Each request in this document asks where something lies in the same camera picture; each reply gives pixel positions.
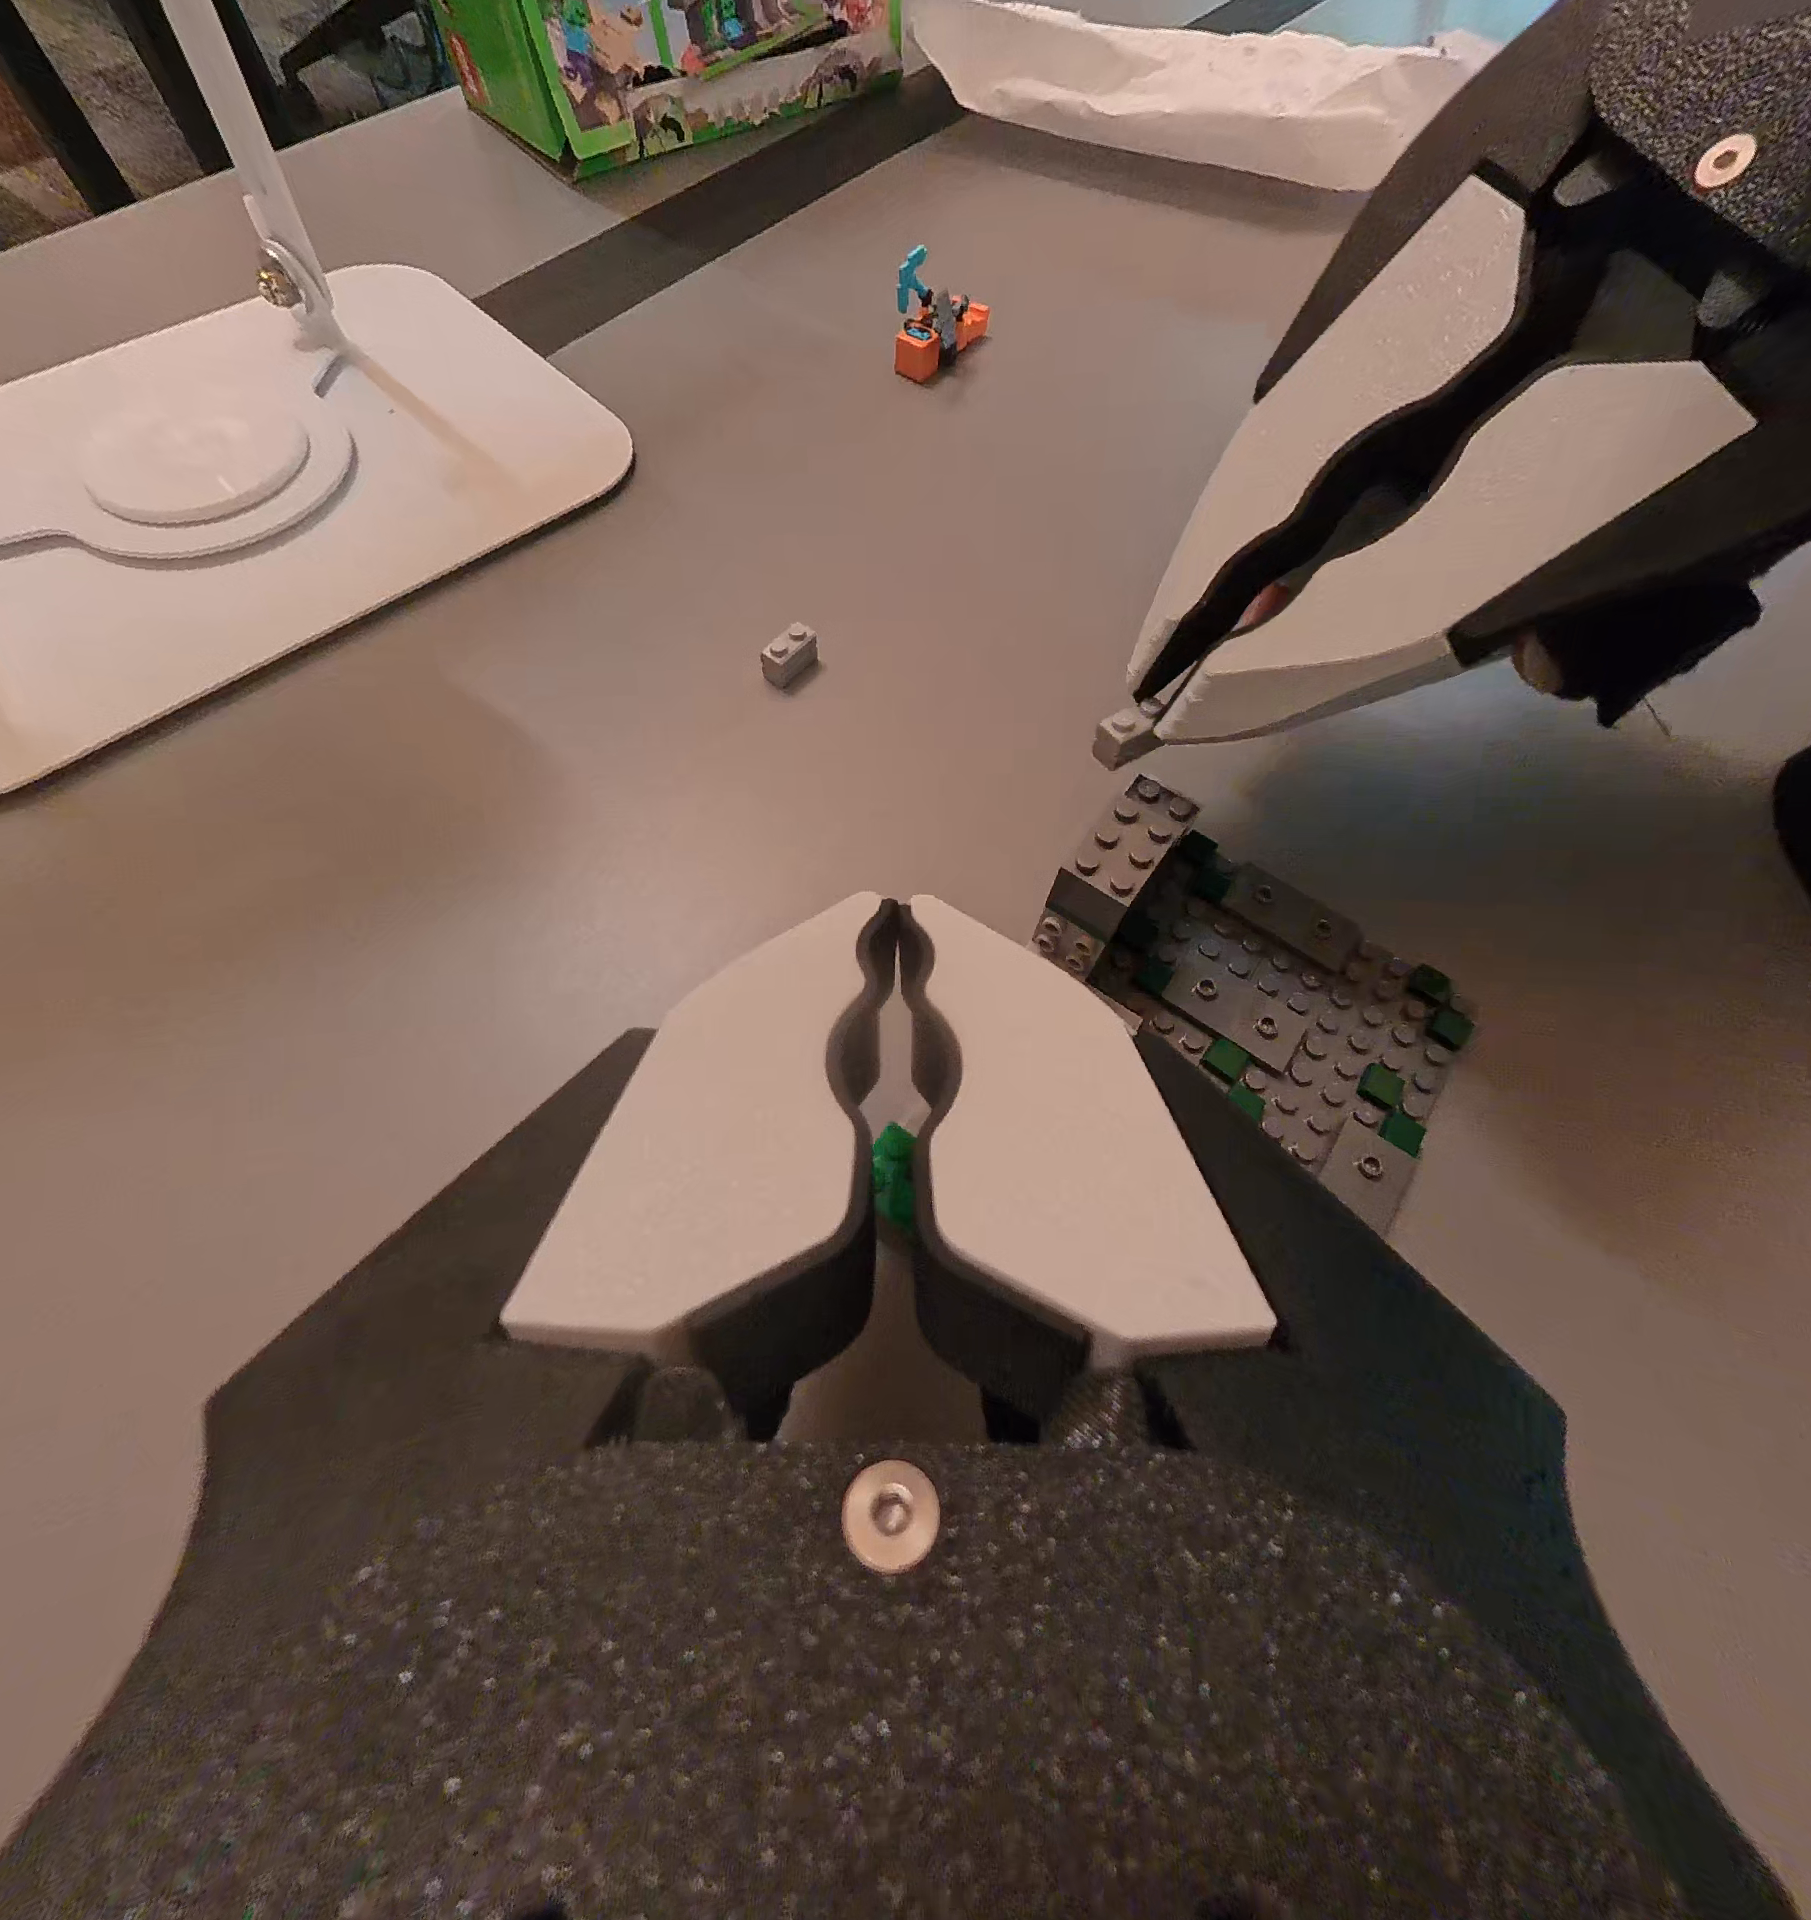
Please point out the grey brick baseplate model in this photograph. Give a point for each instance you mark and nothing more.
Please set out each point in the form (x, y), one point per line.
(1293, 1021)

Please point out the orange toy brick figure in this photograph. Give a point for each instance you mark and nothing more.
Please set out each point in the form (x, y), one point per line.
(927, 337)

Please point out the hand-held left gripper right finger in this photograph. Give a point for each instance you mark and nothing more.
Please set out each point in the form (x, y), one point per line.
(1100, 1170)

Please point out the white printed paper bag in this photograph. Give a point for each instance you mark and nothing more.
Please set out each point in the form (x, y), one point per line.
(1190, 104)

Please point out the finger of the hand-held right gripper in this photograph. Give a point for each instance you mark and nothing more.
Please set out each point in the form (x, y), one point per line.
(1443, 570)
(1368, 346)

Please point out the green toy set box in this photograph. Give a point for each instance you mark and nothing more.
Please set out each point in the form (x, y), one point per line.
(605, 91)

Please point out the small grey brick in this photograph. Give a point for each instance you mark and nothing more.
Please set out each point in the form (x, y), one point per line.
(1124, 739)
(792, 659)

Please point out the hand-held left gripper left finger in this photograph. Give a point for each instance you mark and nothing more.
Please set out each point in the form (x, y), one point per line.
(693, 1170)

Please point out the person's right hand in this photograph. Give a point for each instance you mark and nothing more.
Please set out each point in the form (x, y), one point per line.
(1536, 664)

